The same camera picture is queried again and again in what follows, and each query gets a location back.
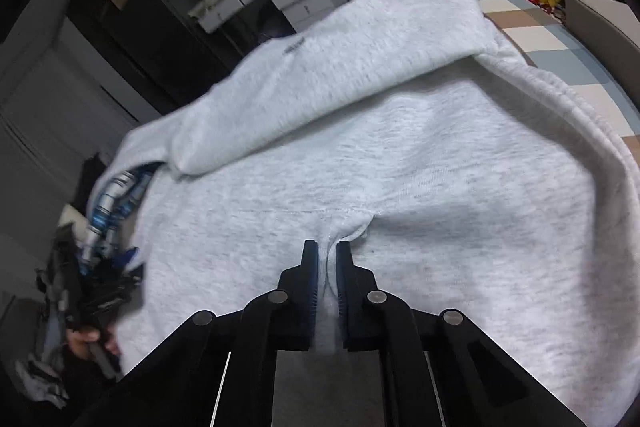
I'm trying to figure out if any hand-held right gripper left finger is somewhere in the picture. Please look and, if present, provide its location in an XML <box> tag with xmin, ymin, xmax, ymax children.
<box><xmin>75</xmin><ymin>239</ymin><xmax>319</xmax><ymax>427</ymax></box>

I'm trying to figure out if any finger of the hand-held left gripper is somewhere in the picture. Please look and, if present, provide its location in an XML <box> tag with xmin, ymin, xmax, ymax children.
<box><xmin>82</xmin><ymin>172</ymin><xmax>136</xmax><ymax>258</ymax></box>
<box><xmin>112</xmin><ymin>166</ymin><xmax>157</xmax><ymax>254</ymax></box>

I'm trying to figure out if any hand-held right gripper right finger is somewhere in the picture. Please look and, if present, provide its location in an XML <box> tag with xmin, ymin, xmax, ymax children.
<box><xmin>336</xmin><ymin>241</ymin><xmax>588</xmax><ymax>427</ymax></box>

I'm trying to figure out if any grey sweatshirt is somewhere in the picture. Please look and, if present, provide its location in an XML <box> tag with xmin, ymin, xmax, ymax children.
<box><xmin>90</xmin><ymin>0</ymin><xmax>640</xmax><ymax>427</ymax></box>

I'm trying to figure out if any person's left hand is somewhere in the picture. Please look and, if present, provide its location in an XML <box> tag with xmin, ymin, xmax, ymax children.
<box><xmin>67</xmin><ymin>328</ymin><xmax>121</xmax><ymax>360</ymax></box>

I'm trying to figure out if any black cabinet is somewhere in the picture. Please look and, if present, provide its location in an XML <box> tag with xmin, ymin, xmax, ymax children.
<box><xmin>65</xmin><ymin>0</ymin><xmax>301</xmax><ymax>118</ymax></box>

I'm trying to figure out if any checked bed sheet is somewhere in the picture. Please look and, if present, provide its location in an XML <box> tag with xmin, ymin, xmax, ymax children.
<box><xmin>470</xmin><ymin>0</ymin><xmax>640</xmax><ymax>228</ymax></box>

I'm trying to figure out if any white padded bed frame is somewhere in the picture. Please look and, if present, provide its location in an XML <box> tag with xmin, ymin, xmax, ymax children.
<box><xmin>565</xmin><ymin>0</ymin><xmax>640</xmax><ymax>108</ymax></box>

